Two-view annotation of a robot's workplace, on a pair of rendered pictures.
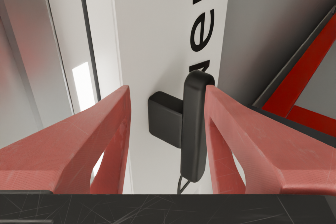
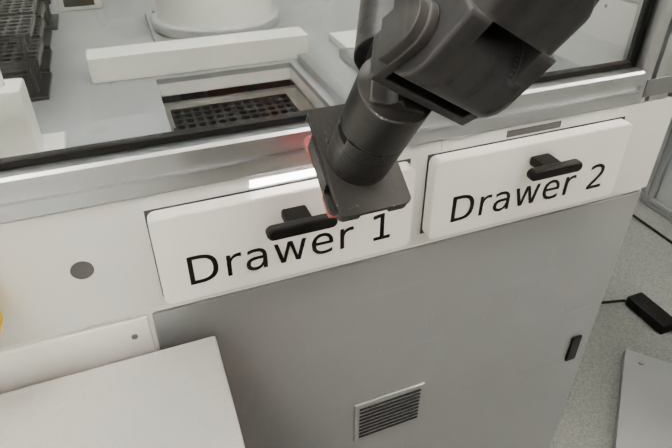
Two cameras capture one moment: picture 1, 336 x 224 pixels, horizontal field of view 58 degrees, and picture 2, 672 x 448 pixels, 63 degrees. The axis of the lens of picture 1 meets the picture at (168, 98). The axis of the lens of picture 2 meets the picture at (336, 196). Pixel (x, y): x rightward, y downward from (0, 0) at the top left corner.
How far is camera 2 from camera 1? 0.50 m
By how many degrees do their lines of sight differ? 57
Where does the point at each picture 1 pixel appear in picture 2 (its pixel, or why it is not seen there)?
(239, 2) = (310, 298)
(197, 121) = (316, 220)
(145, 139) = (277, 207)
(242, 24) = (291, 313)
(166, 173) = (230, 234)
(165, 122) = (299, 212)
